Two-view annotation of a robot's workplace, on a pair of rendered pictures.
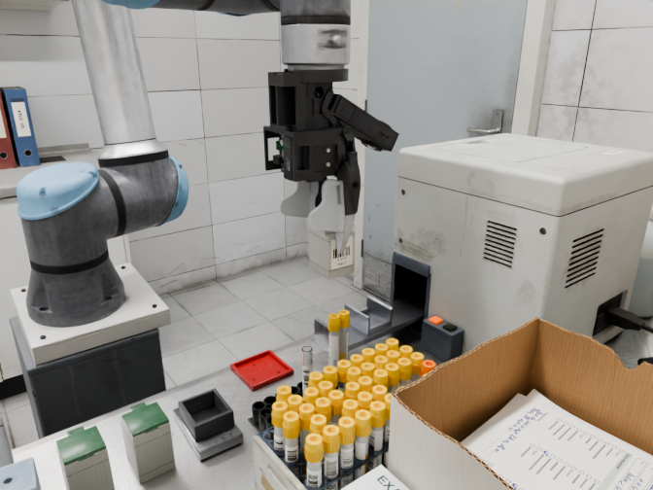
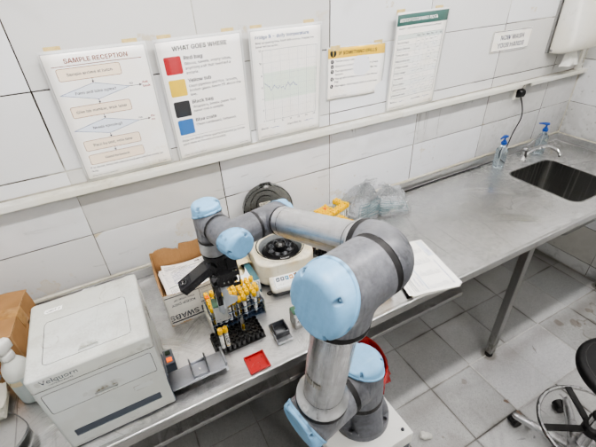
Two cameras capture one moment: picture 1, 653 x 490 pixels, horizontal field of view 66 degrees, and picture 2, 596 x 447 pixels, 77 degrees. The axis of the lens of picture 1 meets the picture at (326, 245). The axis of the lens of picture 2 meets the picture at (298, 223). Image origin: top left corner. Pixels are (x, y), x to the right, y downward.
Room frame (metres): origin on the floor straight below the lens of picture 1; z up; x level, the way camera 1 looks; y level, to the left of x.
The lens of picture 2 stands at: (1.34, 0.39, 1.91)
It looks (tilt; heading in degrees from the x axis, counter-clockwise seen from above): 34 degrees down; 191
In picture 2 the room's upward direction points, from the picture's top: 3 degrees counter-clockwise
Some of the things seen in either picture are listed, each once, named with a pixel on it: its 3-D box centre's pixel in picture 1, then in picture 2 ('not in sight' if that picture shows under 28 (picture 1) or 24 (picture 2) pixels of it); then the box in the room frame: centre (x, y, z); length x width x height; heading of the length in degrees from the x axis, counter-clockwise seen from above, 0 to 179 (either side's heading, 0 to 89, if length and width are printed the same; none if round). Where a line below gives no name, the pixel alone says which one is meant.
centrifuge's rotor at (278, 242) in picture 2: not in sight; (280, 250); (0.16, 0.08, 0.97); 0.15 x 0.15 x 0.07
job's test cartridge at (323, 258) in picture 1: (331, 247); (219, 309); (0.60, -0.01, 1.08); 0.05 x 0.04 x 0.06; 33
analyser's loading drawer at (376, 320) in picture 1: (378, 316); (192, 371); (0.71, -0.08, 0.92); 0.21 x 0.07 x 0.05; 127
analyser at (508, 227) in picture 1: (509, 245); (110, 353); (0.76, -0.29, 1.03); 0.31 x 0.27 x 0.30; 127
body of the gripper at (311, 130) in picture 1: (311, 124); (221, 267); (0.59, 0.02, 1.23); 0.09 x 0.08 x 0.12; 123
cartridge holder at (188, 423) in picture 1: (206, 418); (279, 330); (0.51, 0.15, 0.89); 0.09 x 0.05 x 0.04; 35
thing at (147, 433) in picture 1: (148, 439); (297, 316); (0.45, 0.20, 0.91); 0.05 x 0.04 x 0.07; 37
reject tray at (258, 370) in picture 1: (261, 368); (256, 362); (0.63, 0.09, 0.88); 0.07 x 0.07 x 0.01; 37
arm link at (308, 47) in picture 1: (317, 49); (213, 244); (0.59, 0.01, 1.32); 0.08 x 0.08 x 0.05
